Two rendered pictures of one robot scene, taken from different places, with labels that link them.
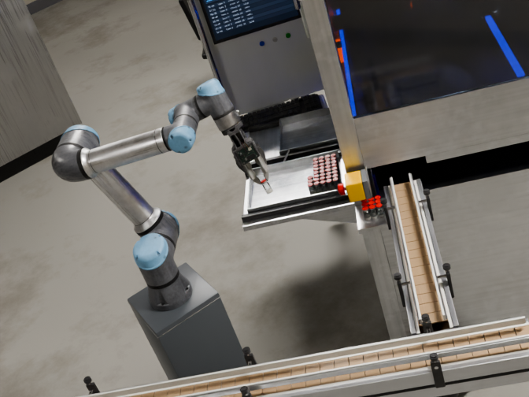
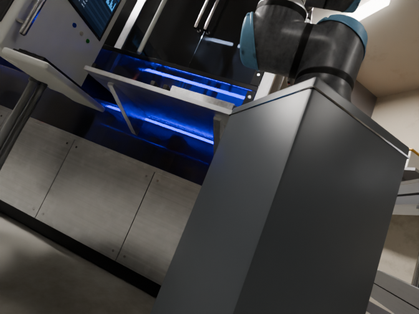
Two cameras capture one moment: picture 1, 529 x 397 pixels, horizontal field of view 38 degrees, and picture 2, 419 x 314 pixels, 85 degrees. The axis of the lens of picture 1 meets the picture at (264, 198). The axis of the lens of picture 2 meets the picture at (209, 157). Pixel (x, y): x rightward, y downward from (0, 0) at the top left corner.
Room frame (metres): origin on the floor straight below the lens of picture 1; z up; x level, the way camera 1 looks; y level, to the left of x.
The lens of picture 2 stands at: (2.23, 0.87, 0.58)
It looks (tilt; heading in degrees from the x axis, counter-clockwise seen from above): 8 degrees up; 271
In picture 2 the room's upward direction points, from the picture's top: 22 degrees clockwise
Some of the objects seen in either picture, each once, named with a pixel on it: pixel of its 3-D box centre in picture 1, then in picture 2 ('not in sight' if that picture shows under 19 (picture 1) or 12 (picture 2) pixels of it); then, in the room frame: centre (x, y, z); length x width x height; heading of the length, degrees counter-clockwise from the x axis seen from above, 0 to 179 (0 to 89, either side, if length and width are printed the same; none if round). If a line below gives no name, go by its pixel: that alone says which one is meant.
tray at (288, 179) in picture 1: (294, 182); (208, 116); (2.33, -0.12, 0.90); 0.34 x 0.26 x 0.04; 78
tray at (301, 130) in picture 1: (321, 128); not in sight; (2.64, -0.31, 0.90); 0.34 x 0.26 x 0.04; 78
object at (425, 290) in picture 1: (416, 250); not in sight; (1.73, -0.38, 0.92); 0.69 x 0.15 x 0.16; 168
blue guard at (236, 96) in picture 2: not in sight; (103, 63); (3.11, -0.50, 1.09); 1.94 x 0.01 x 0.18; 168
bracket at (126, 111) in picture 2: not in sight; (125, 112); (2.73, -0.24, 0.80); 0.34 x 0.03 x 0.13; 78
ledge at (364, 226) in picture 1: (377, 216); not in sight; (2.01, -0.34, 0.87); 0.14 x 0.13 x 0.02; 78
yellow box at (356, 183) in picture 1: (356, 186); not in sight; (2.04, -0.30, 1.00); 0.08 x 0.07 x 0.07; 78
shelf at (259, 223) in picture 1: (307, 161); (175, 114); (2.49, -0.20, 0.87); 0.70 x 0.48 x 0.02; 168
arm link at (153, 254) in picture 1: (154, 257); (328, 56); (2.08, 0.41, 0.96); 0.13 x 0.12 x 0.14; 167
